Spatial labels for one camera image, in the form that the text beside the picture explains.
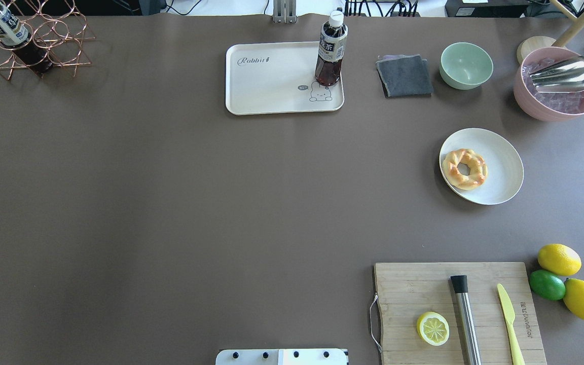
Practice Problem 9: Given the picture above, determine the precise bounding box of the white round plate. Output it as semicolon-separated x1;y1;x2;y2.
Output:
439;128;524;205

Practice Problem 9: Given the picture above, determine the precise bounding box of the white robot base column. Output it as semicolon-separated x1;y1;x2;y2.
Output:
215;347;349;364

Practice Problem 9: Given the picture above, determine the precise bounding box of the cream rabbit tray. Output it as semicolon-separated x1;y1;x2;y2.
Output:
225;41;345;115

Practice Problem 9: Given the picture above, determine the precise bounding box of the tea bottle on tray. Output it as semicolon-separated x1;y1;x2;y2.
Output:
315;10;348;86

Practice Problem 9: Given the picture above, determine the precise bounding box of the twisted glazed donut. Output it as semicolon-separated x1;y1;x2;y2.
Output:
441;149;488;190

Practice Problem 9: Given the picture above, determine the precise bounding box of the grey folded cloth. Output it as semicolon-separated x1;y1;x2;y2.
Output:
376;55;433;97

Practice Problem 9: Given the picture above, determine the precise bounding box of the wooden cutting board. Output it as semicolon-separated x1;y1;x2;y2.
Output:
375;263;547;364

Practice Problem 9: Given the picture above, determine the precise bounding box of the half lemon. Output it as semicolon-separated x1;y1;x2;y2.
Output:
416;311;450;346

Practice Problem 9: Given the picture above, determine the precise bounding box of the mint green bowl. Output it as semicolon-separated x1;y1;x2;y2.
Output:
440;42;494;90

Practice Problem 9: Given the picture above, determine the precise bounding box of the yellow plastic knife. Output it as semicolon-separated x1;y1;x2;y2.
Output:
497;283;526;365

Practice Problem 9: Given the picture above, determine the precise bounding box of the pink bowl with ice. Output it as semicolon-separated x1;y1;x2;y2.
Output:
513;47;584;122

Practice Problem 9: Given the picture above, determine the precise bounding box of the wooden mug tree stand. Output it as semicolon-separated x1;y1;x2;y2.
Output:
516;1;584;64

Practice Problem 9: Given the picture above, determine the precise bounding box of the green lime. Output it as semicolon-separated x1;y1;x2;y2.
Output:
529;269;566;301

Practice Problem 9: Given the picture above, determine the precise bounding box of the yellow lemon far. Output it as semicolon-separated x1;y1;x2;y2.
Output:
537;243;582;276

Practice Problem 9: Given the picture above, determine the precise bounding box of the metal ice scoop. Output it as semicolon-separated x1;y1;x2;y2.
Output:
529;56;584;93

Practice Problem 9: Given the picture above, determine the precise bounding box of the tea bottle in rack upper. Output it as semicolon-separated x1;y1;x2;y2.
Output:
0;1;54;74

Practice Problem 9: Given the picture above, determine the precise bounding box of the aluminium frame post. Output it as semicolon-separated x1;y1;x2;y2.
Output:
273;0;297;24

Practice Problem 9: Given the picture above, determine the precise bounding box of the copper wire bottle rack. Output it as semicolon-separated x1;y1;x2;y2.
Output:
0;1;96;81

